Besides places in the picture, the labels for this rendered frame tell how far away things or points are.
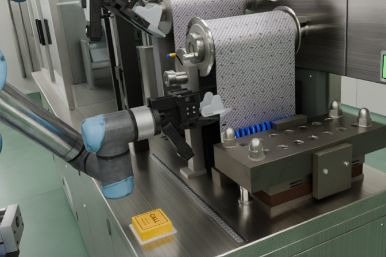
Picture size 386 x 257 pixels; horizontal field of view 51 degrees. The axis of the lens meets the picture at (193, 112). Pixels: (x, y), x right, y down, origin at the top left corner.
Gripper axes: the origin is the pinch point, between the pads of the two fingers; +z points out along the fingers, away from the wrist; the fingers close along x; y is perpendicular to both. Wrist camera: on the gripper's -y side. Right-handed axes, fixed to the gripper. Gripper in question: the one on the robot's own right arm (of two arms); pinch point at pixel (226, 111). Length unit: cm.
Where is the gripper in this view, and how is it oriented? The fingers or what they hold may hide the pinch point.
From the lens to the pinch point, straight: 102.0
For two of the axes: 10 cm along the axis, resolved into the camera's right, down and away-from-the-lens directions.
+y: -0.9, -9.5, -3.0
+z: 9.0, -2.1, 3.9
